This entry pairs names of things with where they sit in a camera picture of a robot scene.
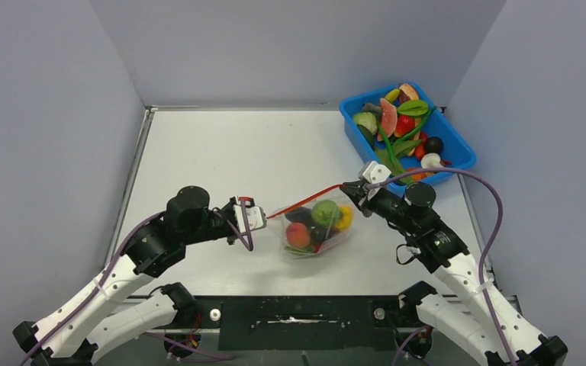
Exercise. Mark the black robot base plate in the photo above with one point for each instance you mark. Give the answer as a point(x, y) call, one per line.
point(291, 323)

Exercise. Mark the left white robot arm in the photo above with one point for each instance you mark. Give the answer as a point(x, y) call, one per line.
point(87, 327)

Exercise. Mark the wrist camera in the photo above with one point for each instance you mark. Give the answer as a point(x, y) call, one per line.
point(374, 173)
point(248, 215)

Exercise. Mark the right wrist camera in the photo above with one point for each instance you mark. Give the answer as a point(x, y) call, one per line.
point(374, 173)

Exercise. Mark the red toy strawberry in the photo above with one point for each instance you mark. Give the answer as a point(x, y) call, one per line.
point(405, 124)

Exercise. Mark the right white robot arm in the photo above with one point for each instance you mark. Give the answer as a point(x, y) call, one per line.
point(491, 330)

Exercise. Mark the black toy plum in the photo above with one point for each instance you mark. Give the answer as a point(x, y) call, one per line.
point(433, 144)

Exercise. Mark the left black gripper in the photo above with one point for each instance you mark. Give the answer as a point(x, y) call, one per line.
point(229, 206)

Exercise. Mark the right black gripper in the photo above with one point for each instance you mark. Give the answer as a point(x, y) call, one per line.
point(358, 191)

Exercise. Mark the clear zip top bag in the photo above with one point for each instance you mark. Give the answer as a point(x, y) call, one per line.
point(323, 238)

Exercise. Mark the dark purple toy eggplant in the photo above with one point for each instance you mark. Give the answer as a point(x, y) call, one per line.
point(300, 215)

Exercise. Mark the toy watermelon slice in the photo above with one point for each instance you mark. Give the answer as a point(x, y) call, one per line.
point(388, 119)

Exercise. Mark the yellow toy bell pepper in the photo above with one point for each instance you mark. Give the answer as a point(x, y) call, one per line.
point(345, 218)

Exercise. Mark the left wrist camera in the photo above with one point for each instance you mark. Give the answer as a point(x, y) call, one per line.
point(248, 215)

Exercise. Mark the toy peach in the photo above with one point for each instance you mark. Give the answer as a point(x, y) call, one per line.
point(297, 236)

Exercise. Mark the green toy leaf vegetable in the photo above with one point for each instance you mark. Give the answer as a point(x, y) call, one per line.
point(413, 108)

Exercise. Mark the green toy lettuce ball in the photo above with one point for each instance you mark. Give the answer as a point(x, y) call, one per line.
point(326, 213)

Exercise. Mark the white toy mushroom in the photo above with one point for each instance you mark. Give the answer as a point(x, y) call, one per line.
point(432, 161)

